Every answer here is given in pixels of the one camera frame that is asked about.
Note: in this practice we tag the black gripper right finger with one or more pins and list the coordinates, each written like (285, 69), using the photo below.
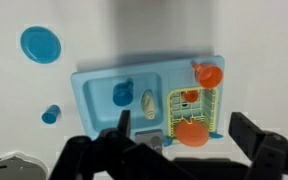
(270, 153)

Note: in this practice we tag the light blue toy sink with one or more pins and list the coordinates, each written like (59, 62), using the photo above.
(97, 96)

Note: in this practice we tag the yellow toy dish rack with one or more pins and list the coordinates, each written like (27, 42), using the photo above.
(210, 103)

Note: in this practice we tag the grey toy faucet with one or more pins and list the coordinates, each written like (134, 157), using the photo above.
(147, 138)

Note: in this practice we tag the small blue toy cup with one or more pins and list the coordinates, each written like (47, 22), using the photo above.
(50, 115)

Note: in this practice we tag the orange toy mug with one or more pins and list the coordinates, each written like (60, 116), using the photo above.
(210, 76)

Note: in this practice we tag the small orange toy cup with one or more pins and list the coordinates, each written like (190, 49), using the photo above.
(190, 96)

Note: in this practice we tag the blue toy plate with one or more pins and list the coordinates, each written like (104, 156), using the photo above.
(40, 45)

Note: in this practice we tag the blue toy mug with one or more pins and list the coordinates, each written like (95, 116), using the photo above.
(122, 95)

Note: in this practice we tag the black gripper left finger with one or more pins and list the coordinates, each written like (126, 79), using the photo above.
(94, 156)

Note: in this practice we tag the orange toy plate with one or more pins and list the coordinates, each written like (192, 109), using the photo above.
(192, 134)

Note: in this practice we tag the grey metal mounting plate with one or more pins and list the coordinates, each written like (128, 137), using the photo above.
(14, 168)

